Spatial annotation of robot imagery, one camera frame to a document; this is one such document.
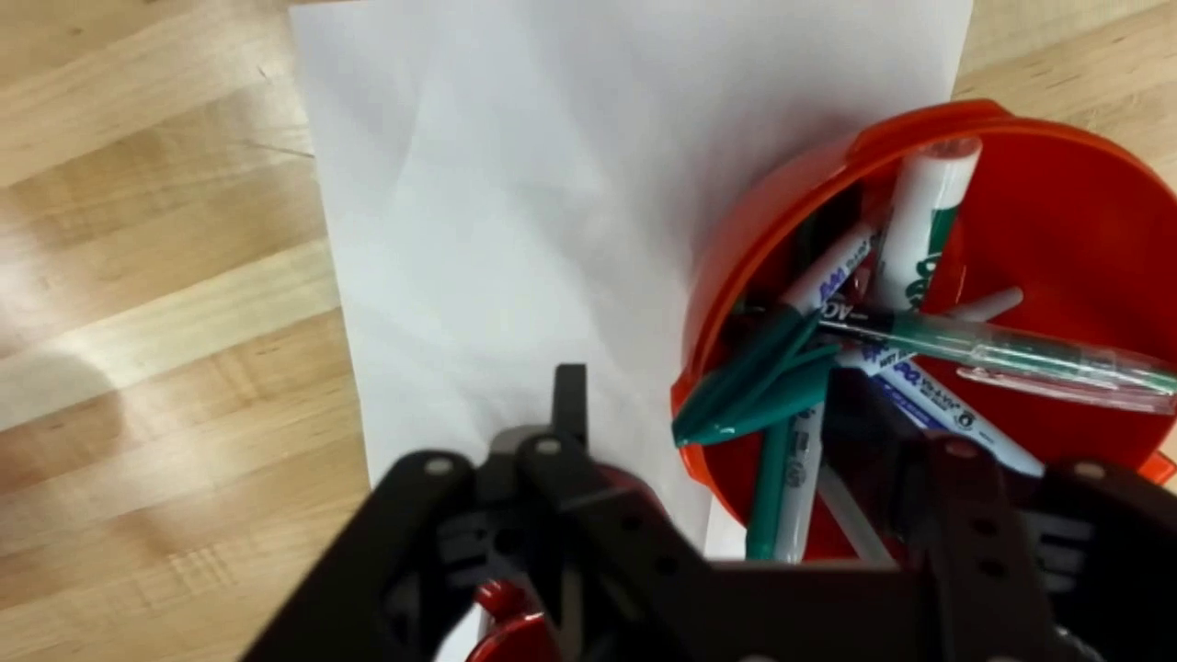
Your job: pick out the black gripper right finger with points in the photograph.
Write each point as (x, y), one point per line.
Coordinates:
(968, 516)

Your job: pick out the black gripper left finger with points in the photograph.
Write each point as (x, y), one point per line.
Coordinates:
(571, 406)

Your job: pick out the large orange plastic cup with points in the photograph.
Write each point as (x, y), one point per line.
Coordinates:
(1081, 222)

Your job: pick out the clear green pen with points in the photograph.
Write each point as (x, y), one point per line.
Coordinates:
(1041, 359)

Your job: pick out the white marker blue print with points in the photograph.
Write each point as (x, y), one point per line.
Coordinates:
(833, 278)
(943, 411)

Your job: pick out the white paper sheet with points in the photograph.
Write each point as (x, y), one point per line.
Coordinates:
(517, 222)

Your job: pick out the white green Expo marker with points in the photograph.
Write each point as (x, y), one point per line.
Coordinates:
(923, 222)

